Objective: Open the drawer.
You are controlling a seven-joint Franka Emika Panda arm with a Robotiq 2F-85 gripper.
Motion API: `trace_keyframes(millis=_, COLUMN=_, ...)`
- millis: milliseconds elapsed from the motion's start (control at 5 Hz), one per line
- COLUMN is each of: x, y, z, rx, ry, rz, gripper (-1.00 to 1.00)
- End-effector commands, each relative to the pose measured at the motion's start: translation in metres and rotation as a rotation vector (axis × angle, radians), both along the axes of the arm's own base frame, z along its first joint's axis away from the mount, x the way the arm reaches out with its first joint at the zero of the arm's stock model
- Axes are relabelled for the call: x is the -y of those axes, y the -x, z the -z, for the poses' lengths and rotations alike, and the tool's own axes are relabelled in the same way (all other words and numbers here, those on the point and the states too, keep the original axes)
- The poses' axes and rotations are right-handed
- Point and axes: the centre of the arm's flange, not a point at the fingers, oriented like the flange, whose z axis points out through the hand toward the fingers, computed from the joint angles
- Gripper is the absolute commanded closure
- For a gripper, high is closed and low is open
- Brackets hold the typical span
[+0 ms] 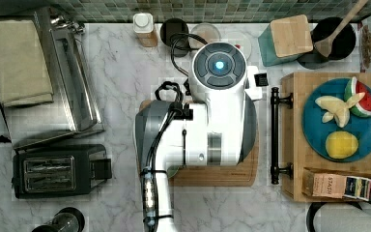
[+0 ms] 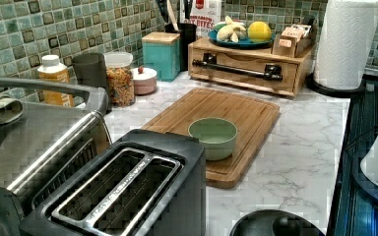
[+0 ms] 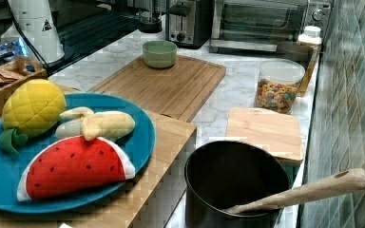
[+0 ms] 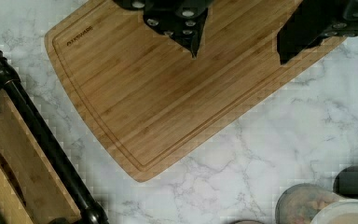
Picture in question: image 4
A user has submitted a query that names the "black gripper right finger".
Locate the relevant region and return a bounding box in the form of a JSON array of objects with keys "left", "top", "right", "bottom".
[{"left": 277, "top": 0, "right": 358, "bottom": 64}]

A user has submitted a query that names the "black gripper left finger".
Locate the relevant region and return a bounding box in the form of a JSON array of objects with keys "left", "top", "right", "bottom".
[{"left": 113, "top": 0, "right": 213, "bottom": 58}]

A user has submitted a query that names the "wooden drawer cabinet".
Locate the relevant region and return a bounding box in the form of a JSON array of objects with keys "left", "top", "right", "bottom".
[{"left": 0, "top": 91, "right": 80, "bottom": 224}]

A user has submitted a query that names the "large bamboo cutting board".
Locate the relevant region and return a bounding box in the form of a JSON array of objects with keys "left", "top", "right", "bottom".
[{"left": 45, "top": 0, "right": 339, "bottom": 182}]

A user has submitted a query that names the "dark jar with white lid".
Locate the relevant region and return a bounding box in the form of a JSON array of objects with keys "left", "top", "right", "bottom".
[{"left": 333, "top": 164, "right": 358, "bottom": 203}]

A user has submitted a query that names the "clear cereal container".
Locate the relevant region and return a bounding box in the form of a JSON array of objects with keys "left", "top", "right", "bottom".
[{"left": 274, "top": 182, "right": 358, "bottom": 224}]

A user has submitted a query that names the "small wooden board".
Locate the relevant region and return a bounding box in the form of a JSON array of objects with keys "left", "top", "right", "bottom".
[{"left": 228, "top": 219, "right": 264, "bottom": 224}]

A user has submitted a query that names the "dark bronze drawer handle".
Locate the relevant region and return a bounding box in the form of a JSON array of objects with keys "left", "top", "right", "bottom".
[{"left": 0, "top": 50, "right": 109, "bottom": 224}]

